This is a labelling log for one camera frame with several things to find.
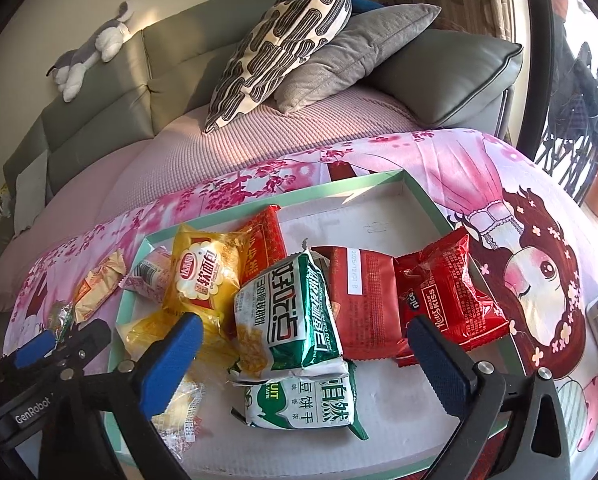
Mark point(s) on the white cushion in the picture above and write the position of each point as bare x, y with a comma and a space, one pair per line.
31, 190

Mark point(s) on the shallow teal cardboard box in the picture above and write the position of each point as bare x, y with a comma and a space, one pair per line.
369, 210

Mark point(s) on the pale yellow bun packet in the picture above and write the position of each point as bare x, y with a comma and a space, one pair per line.
141, 332

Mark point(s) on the red flower-print snack packet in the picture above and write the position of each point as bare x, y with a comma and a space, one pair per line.
449, 295

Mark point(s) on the orange bread packet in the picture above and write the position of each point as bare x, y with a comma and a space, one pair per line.
99, 287

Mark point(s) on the dark red snack packet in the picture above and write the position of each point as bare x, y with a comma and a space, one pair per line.
364, 305

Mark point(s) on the black patterned cream pillow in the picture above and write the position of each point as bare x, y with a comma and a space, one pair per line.
279, 45

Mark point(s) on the green white biscuit packet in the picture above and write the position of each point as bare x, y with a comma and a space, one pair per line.
304, 407

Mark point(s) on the small green candy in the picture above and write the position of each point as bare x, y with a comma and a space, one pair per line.
61, 317

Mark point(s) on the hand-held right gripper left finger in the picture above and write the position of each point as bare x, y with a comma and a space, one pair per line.
171, 360

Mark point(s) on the silver green snack packet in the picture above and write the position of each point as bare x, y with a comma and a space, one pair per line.
289, 320

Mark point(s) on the grey pillow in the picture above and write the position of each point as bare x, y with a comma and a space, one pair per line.
354, 55

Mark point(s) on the black metal rack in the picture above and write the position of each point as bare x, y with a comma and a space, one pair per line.
574, 110

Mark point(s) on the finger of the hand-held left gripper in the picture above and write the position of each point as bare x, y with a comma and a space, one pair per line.
34, 349
86, 336

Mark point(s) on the dark door frame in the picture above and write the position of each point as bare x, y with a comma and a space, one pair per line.
534, 60

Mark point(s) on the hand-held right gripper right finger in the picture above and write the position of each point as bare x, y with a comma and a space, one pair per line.
436, 360

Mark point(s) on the grey white plush toy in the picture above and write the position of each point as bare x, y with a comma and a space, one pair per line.
104, 42

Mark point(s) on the clear cream bread packet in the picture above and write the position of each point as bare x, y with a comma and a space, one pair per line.
184, 410

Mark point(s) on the pink snack packet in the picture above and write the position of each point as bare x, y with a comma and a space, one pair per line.
149, 272

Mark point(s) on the orange-red snack packet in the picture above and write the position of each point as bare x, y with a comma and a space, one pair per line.
269, 240

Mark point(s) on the grey-green sofa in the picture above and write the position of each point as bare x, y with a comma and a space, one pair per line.
454, 80

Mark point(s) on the yellow cake packet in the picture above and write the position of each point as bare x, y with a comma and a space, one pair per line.
204, 275

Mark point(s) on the pink knit sofa cover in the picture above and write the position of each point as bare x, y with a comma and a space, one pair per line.
229, 150

